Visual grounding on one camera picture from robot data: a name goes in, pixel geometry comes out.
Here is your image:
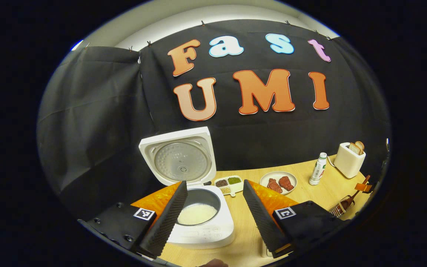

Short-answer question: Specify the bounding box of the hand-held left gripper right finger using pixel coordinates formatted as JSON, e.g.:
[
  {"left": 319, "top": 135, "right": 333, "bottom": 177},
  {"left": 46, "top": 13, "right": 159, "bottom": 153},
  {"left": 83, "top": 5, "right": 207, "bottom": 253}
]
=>
[{"left": 242, "top": 179, "right": 350, "bottom": 259}]

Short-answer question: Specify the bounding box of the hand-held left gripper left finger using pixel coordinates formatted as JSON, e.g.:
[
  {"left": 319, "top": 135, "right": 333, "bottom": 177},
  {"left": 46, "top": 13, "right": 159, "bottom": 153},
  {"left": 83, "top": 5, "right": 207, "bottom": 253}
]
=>
[{"left": 85, "top": 181, "right": 188, "bottom": 259}]

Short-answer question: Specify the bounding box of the brown wooden spoon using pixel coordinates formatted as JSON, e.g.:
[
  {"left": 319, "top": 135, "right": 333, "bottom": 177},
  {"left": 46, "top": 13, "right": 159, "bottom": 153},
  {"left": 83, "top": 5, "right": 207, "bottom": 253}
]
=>
[{"left": 338, "top": 191, "right": 361, "bottom": 215}]

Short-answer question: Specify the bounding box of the white rice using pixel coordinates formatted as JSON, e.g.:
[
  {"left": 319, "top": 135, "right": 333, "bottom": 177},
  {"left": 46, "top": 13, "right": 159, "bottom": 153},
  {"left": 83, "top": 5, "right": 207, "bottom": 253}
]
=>
[{"left": 178, "top": 203, "right": 218, "bottom": 225}]

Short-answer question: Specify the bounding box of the white rice cooker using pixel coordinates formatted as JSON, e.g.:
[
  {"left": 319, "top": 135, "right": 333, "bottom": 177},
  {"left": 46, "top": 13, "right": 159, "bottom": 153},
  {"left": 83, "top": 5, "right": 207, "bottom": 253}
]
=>
[{"left": 139, "top": 127, "right": 235, "bottom": 250}]

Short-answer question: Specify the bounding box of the wire metal chopstick holder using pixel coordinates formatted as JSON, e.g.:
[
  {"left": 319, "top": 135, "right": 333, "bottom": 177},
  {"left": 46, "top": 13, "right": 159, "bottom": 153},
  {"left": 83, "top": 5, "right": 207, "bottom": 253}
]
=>
[{"left": 328, "top": 200, "right": 352, "bottom": 218}]

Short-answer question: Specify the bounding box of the white toaster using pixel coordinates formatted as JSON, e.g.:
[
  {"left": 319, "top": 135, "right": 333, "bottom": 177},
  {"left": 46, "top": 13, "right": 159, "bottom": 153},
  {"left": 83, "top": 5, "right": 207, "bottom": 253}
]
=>
[{"left": 334, "top": 142, "right": 366, "bottom": 179}]

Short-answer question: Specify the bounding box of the red meat piece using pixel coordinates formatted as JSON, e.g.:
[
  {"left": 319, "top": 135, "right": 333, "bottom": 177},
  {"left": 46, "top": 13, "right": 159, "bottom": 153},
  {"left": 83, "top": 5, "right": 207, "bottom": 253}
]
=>
[
  {"left": 267, "top": 178, "right": 283, "bottom": 194},
  {"left": 278, "top": 176, "right": 295, "bottom": 192}
]

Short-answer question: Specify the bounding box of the white divided bean dish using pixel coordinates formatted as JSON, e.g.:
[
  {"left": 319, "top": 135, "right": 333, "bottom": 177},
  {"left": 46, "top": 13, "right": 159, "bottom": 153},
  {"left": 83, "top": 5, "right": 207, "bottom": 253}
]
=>
[{"left": 214, "top": 175, "right": 244, "bottom": 197}]

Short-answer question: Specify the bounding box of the white drink bottle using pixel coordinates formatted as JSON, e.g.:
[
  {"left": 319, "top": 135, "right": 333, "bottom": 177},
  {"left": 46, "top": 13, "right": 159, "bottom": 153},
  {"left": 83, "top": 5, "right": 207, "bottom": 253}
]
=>
[{"left": 309, "top": 152, "right": 327, "bottom": 186}]

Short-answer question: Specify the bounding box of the white round plate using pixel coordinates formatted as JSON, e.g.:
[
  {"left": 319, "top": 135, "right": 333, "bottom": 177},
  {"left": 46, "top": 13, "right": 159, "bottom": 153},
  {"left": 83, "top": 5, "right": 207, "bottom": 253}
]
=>
[{"left": 260, "top": 171, "right": 298, "bottom": 195}]

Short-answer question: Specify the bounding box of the black backdrop cloth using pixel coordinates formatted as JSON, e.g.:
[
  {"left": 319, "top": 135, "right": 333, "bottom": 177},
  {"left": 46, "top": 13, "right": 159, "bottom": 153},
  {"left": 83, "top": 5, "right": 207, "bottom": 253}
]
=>
[{"left": 37, "top": 19, "right": 391, "bottom": 219}]

